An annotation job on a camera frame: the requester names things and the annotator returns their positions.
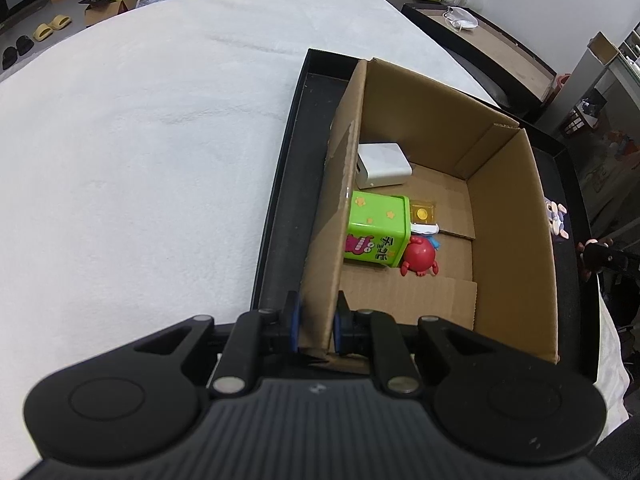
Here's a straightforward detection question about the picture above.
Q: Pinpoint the brown cardboard box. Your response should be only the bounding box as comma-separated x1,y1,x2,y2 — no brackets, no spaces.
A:
298,57,560,376

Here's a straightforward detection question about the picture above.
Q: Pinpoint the small doll figurine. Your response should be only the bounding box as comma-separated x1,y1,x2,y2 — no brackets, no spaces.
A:
410,222,443,251

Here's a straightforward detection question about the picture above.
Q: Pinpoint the dark side table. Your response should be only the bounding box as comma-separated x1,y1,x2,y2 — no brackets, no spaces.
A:
401,2,557,121

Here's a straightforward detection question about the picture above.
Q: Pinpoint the yellow square plastic piece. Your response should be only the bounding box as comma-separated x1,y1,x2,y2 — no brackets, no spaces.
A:
409,201,438,226

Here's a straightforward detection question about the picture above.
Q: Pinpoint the white face mask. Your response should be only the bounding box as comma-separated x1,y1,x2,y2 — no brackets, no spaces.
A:
440,6,481,31

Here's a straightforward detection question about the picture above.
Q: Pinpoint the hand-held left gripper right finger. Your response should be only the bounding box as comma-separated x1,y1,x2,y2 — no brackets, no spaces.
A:
333,290,508,397

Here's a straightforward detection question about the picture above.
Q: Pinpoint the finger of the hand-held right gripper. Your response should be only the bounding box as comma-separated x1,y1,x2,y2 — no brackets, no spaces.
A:
600,245,640,276

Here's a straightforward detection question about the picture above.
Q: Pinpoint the white charger plug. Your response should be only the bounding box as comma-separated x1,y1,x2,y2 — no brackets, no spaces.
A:
356,143,413,190

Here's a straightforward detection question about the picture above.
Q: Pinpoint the grey desk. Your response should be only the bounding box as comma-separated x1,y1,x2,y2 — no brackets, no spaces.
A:
540,25,640,136

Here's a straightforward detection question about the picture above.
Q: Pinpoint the black shallow tray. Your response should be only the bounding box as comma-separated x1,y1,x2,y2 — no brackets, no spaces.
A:
247,49,601,386

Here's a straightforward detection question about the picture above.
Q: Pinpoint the red-pink cartoon toy figure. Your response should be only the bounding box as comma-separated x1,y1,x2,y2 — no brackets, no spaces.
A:
400,234,441,278

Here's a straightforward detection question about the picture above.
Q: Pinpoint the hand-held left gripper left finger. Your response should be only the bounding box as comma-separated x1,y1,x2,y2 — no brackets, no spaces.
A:
132,290,303,397

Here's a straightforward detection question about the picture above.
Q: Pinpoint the open cardboard box dark lid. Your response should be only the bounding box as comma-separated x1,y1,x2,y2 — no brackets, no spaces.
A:
77,0,141,28

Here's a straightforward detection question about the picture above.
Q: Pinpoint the green tin box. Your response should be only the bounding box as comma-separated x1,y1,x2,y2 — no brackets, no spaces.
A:
343,190,412,270

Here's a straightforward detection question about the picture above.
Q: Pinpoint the grey rabbit figurine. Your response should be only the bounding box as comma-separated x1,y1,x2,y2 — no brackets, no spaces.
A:
543,197,571,241

